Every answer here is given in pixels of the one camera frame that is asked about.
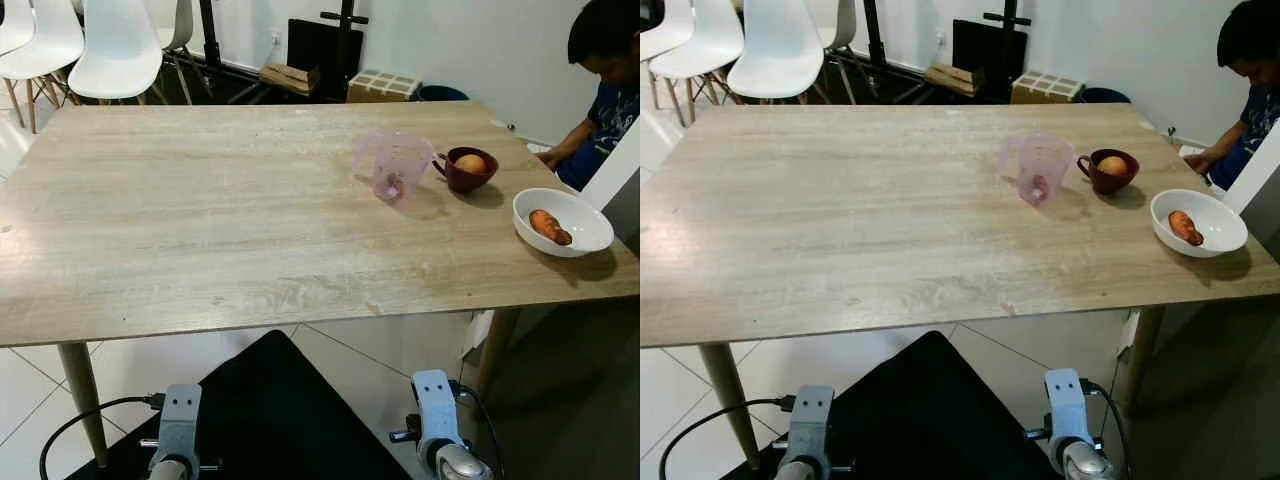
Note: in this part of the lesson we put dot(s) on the clear purple measuring jug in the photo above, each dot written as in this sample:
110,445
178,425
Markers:
1040,162
392,160

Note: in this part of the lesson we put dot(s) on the white ceramic bowl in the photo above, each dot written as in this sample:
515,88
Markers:
590,228
1225,228

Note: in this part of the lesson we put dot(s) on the orange sweet potato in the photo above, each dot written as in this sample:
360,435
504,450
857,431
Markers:
1186,228
550,227

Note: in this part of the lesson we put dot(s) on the dark red cup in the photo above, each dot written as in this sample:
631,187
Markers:
1110,186
470,184

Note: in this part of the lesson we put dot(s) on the round orange fruit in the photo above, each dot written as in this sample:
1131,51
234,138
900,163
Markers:
470,163
1113,166

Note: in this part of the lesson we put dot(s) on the person in blue shirt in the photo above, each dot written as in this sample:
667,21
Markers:
1250,40
600,40

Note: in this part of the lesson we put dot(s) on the light wooden dining table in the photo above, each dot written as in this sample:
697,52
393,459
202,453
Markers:
850,220
200,220

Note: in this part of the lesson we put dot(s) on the dark blue bin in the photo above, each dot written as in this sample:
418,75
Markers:
440,94
1105,96

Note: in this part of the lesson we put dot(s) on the cardboard box white grid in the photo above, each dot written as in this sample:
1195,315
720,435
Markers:
1047,90
383,88

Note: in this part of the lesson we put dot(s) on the brown wooden block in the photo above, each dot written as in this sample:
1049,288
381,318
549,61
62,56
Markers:
953,80
290,78

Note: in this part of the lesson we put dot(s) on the black metal stand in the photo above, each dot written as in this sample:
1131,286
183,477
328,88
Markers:
1008,50
348,40

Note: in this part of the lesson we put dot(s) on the black flat panel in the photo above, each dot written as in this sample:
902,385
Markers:
975,45
310,45

